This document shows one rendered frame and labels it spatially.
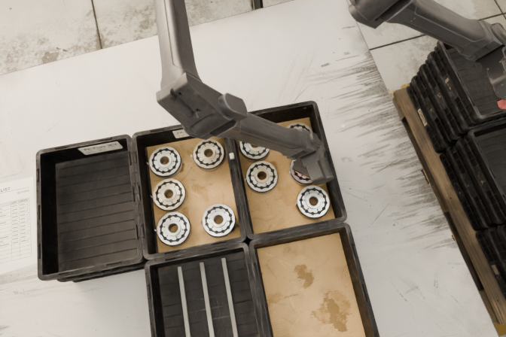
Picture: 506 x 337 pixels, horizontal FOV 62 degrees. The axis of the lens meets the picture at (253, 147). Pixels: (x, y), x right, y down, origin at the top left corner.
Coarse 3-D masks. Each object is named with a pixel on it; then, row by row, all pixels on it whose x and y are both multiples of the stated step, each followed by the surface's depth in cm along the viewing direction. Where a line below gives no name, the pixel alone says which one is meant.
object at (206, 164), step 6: (198, 144) 137; (204, 144) 138; (210, 144) 137; (216, 144) 138; (198, 150) 137; (216, 150) 136; (222, 150) 136; (198, 156) 136; (216, 156) 136; (222, 156) 136; (198, 162) 135; (204, 162) 135; (210, 162) 135; (216, 162) 135
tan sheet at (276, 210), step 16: (240, 160) 139; (272, 160) 138; (288, 160) 138; (288, 176) 136; (272, 192) 135; (288, 192) 135; (256, 208) 133; (272, 208) 133; (288, 208) 133; (256, 224) 131; (272, 224) 131; (288, 224) 131
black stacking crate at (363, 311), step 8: (320, 232) 122; (328, 232) 126; (336, 232) 130; (344, 232) 123; (280, 240) 121; (288, 240) 125; (296, 240) 129; (344, 240) 125; (256, 248) 129; (344, 248) 127; (256, 256) 128; (352, 264) 120; (352, 272) 122; (352, 280) 124; (360, 288) 116; (264, 296) 124; (360, 296) 118; (360, 304) 120; (360, 312) 122; (368, 320) 114; (368, 328) 115; (272, 336) 121; (368, 336) 117
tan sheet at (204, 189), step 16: (160, 144) 141; (176, 144) 141; (192, 144) 141; (224, 144) 141; (192, 160) 139; (224, 160) 139; (176, 176) 137; (192, 176) 137; (208, 176) 137; (224, 176) 137; (192, 192) 135; (208, 192) 135; (224, 192) 135; (192, 208) 133; (192, 224) 132; (160, 240) 130; (192, 240) 130; (208, 240) 130
